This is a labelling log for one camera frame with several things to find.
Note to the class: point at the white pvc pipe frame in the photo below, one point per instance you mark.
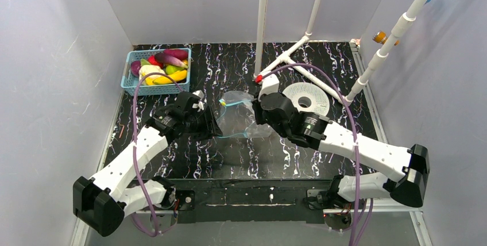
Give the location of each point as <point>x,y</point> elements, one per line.
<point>409,69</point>

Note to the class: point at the blue plastic basket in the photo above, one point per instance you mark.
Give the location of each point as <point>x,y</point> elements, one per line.
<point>129,81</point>

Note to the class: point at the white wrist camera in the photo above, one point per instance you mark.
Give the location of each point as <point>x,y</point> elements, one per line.
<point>269,84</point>
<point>200,101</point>

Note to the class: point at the white cauliflower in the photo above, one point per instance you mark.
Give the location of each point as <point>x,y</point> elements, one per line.
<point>150,69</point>

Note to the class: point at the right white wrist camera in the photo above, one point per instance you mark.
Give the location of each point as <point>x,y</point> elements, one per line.
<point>269,84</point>

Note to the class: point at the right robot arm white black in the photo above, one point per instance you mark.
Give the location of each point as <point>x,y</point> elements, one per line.
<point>401,173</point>

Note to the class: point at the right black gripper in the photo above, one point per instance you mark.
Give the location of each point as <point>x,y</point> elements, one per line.
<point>259,111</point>

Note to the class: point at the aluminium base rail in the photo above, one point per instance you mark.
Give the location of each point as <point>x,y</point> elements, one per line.
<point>262,214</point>

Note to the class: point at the red apple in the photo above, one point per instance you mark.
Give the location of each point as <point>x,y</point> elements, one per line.
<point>154,62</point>

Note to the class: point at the yellow banana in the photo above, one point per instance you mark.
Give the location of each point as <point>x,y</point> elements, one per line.
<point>149,80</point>
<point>177,77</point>

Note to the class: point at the orange knob on wall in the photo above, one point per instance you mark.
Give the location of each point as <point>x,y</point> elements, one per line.
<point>380,37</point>

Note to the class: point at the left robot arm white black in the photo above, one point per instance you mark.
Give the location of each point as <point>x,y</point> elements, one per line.
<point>104,200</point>

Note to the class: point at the clear zip top bag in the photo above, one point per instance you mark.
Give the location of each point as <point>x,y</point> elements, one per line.
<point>237,118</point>

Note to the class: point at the dark purple onion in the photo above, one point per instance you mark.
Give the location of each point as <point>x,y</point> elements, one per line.
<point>135,68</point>

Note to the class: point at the pink purple eggplant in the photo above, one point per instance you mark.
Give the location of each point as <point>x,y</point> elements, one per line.
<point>163,58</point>

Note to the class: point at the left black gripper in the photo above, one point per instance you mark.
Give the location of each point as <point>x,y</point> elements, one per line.
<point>203,121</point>

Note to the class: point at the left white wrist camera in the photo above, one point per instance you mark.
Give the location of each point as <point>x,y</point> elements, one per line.
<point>200,101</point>

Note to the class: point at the red allen key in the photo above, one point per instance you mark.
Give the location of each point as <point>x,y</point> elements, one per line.
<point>121,129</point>

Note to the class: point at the purple sweet potato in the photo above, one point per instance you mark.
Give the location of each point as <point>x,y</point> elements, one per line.
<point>181,54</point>

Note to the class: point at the green pepper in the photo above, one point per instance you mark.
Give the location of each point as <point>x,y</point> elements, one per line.
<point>171,69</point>

